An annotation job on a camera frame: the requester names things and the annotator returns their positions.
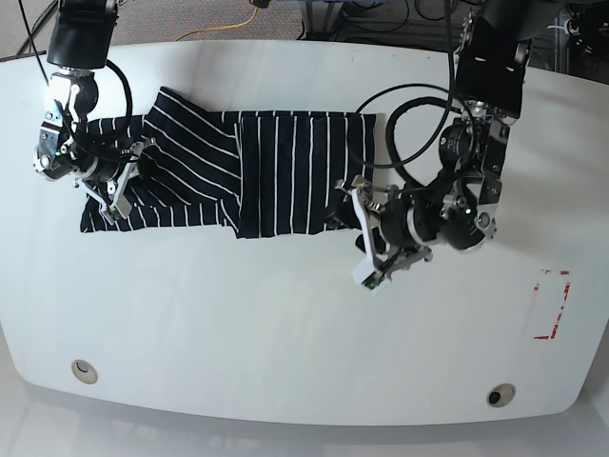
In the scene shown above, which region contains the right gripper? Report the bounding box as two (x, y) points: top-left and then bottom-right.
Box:
(70, 138), (159, 210)

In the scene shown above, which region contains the aluminium frame rail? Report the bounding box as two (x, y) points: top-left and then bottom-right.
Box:
(300, 1), (345, 41)

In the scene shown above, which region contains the yellow cable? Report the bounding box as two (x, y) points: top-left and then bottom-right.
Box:
(176, 2), (267, 42)

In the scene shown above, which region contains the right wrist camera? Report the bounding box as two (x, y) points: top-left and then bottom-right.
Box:
(101, 199), (132, 226)

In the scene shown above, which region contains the red tape rectangle marking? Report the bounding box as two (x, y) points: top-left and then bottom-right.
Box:
(528, 269), (572, 341)

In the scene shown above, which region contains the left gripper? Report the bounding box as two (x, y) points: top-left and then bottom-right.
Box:
(325, 175), (433, 278)

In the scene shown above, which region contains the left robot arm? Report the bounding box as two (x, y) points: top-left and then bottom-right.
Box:
(328, 1), (566, 289)

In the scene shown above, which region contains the black white striped t-shirt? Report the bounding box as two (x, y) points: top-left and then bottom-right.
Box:
(80, 88), (377, 239)

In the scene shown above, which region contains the right table cable grommet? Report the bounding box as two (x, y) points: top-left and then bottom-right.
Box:
(486, 384), (516, 408)

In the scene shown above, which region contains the left table cable grommet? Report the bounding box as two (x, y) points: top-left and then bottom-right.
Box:
(71, 360), (98, 385)

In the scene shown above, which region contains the table cable grommet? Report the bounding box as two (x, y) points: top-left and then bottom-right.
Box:
(71, 360), (98, 385)
(486, 384), (516, 408)

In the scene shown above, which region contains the white power strip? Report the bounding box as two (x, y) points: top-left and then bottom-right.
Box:
(563, 18), (581, 37)

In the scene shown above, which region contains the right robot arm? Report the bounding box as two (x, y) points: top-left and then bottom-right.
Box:
(34, 1), (377, 239)

